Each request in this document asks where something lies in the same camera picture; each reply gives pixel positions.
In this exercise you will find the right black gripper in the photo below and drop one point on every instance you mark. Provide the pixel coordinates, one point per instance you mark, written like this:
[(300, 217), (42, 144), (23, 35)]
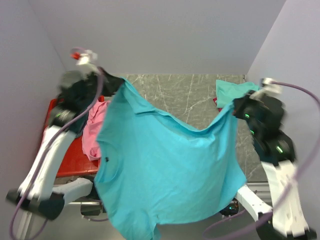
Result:
[(238, 102)]

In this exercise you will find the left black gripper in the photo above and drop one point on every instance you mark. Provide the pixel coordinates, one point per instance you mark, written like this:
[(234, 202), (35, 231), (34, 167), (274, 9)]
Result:
[(112, 83)]

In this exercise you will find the cyan blue t-shirt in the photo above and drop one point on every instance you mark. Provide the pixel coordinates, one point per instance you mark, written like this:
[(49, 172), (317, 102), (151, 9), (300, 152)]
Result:
[(157, 170)]

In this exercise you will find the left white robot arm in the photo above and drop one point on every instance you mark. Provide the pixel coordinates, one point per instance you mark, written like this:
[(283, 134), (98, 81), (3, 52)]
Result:
[(65, 122)]

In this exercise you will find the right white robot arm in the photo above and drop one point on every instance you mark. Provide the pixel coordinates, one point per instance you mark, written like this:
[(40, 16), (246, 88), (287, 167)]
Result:
[(284, 219)]

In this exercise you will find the folded mint green t-shirt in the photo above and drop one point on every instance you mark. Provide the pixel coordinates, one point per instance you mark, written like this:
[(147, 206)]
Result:
[(227, 91)]

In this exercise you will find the pink t-shirt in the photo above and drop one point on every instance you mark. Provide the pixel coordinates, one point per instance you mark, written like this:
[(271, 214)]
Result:
[(96, 115)]

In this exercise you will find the red plastic bin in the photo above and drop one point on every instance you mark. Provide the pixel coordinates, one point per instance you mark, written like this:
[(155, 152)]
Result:
[(75, 162)]

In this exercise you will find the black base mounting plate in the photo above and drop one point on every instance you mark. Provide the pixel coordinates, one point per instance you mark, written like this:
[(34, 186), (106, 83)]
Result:
[(91, 205)]

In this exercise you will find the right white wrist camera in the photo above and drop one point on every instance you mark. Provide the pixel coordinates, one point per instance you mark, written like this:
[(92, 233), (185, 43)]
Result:
[(269, 87)]

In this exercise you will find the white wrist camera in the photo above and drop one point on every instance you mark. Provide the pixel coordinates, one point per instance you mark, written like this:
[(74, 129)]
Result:
[(269, 87), (84, 56)]

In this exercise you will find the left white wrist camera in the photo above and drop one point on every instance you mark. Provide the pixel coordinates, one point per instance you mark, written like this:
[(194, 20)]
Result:
[(84, 56)]

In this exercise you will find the aluminium frame rail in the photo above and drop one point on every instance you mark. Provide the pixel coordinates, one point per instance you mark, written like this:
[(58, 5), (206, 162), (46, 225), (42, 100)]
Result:
[(261, 189)]

